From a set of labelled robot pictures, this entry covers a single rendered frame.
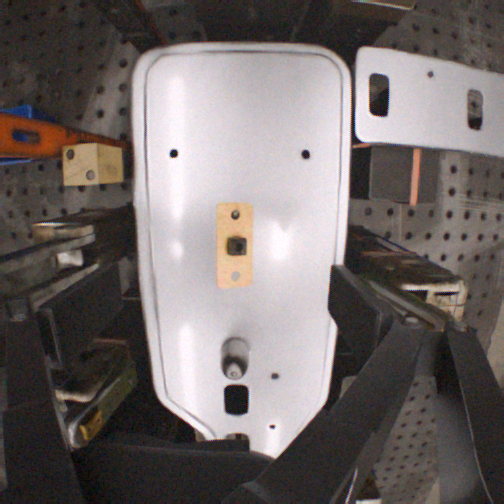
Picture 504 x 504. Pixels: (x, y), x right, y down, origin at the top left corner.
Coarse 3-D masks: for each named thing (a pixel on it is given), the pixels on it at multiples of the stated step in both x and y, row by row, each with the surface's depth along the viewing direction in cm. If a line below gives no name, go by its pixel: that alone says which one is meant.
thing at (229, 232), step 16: (224, 208) 28; (240, 208) 29; (224, 224) 29; (240, 224) 29; (224, 240) 29; (240, 240) 29; (224, 256) 29; (240, 256) 30; (224, 272) 29; (240, 272) 30; (224, 288) 30
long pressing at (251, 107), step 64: (192, 64) 26; (256, 64) 27; (320, 64) 27; (192, 128) 28; (256, 128) 28; (320, 128) 28; (192, 192) 30; (256, 192) 30; (320, 192) 30; (192, 256) 31; (256, 256) 31; (320, 256) 31; (192, 320) 33; (256, 320) 33; (320, 320) 33; (192, 384) 35; (256, 384) 35; (320, 384) 35; (256, 448) 38
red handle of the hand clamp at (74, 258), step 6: (66, 252) 24; (72, 252) 24; (78, 252) 24; (60, 258) 23; (66, 258) 24; (72, 258) 24; (78, 258) 24; (60, 264) 23; (66, 264) 24; (72, 264) 24; (78, 264) 24
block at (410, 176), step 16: (352, 160) 37; (368, 160) 31; (384, 160) 31; (400, 160) 31; (416, 160) 31; (432, 160) 31; (352, 176) 37; (368, 176) 32; (384, 176) 31; (400, 176) 31; (416, 176) 31; (432, 176) 31; (352, 192) 37; (368, 192) 32; (384, 192) 32; (400, 192) 32; (416, 192) 32; (432, 192) 32
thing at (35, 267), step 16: (64, 240) 23; (80, 240) 24; (0, 256) 17; (16, 256) 18; (32, 256) 19; (48, 256) 20; (0, 272) 16; (16, 272) 18; (32, 272) 20; (48, 272) 21; (64, 272) 23; (80, 272) 24; (0, 288) 17; (16, 288) 18; (32, 288) 20; (48, 288) 20; (0, 304) 16; (0, 320) 16
